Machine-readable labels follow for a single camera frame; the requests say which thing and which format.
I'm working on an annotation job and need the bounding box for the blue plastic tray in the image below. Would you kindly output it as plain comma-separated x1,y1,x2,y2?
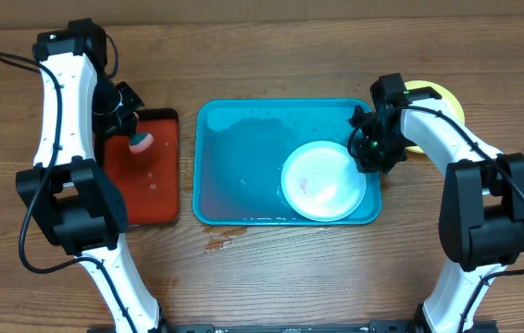
193,98,370,227

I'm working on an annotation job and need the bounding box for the dark sponge with orange base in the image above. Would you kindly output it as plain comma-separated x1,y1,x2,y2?
129,132,154,154

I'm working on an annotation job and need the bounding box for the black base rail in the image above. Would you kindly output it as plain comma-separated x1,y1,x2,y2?
86,319,499,333

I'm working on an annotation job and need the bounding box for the green plate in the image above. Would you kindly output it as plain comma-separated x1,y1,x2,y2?
401,80,466,161

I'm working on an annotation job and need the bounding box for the light blue plate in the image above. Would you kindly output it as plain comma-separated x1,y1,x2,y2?
281,141,368,222

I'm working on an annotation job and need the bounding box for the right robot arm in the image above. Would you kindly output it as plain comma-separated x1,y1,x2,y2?
347,73,524,332

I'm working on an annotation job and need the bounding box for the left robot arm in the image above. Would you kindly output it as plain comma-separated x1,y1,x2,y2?
16,18,165,332

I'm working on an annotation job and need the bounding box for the red and black tray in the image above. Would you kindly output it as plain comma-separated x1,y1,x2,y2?
101,108,180,226

